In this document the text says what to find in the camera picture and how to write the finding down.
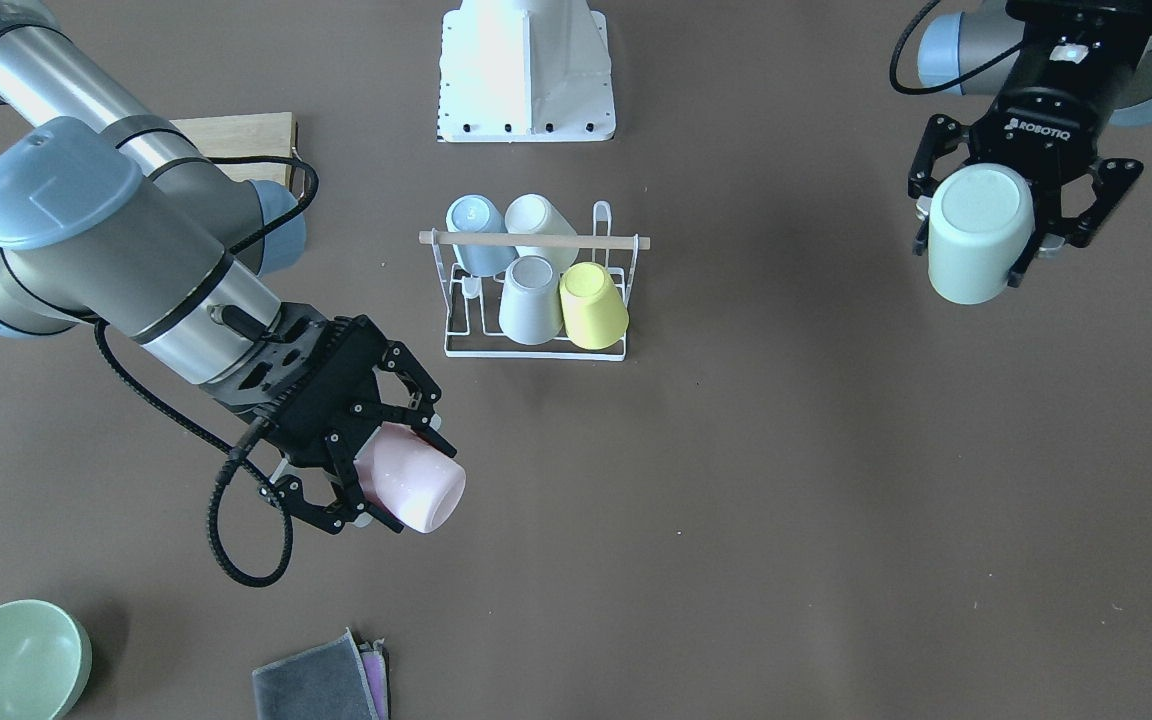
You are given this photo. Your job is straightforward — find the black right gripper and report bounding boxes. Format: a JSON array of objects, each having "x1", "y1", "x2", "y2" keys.
[{"x1": 204, "y1": 304, "x2": 457, "y2": 536}]

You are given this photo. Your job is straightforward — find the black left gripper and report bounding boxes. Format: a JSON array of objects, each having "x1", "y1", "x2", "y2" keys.
[{"x1": 908, "y1": 28, "x2": 1144, "y2": 288}]

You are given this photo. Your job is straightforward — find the pink cup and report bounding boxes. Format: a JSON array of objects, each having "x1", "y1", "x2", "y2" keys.
[{"x1": 355, "y1": 423, "x2": 467, "y2": 535}]

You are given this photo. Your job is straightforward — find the mint green cup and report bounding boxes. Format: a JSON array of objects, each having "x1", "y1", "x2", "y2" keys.
[{"x1": 927, "y1": 162, "x2": 1036, "y2": 305}]

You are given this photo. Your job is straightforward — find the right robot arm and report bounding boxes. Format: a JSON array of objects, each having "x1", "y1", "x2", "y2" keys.
[{"x1": 0, "y1": 1, "x2": 467, "y2": 533}]

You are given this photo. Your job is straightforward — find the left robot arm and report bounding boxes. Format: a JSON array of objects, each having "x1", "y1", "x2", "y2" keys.
[{"x1": 908, "y1": 1, "x2": 1152, "y2": 305}]

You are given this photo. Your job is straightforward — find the grey cup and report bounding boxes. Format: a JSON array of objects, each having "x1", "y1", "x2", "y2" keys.
[{"x1": 499, "y1": 256, "x2": 563, "y2": 346}]

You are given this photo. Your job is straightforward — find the light blue cup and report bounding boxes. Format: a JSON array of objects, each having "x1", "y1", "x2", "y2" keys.
[{"x1": 446, "y1": 195, "x2": 518, "y2": 278}]

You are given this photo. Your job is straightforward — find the yellow cup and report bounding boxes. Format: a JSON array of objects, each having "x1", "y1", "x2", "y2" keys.
[{"x1": 559, "y1": 263, "x2": 628, "y2": 350}]

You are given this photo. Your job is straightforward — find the cream white cup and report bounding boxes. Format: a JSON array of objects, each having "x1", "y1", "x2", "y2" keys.
[{"x1": 505, "y1": 194, "x2": 579, "y2": 275}]

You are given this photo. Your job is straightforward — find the purple cloth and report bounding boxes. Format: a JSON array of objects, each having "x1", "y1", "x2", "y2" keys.
[{"x1": 358, "y1": 638, "x2": 391, "y2": 720}]

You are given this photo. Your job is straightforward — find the grey cloth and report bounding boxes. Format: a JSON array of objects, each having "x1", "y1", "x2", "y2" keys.
[{"x1": 252, "y1": 632, "x2": 374, "y2": 719}]

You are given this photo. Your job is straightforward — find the bamboo cutting board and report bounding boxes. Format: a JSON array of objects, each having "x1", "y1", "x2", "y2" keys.
[{"x1": 174, "y1": 111, "x2": 298, "y2": 188}]

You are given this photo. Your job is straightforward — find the green bowl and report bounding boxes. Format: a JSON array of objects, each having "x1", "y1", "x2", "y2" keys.
[{"x1": 0, "y1": 600, "x2": 93, "y2": 719}]

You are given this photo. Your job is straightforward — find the white wire cup holder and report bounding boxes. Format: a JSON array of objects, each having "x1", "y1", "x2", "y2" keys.
[{"x1": 419, "y1": 194, "x2": 652, "y2": 363}]

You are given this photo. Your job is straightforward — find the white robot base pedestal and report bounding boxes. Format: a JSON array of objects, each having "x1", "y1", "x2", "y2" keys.
[{"x1": 435, "y1": 1, "x2": 617, "y2": 143}]

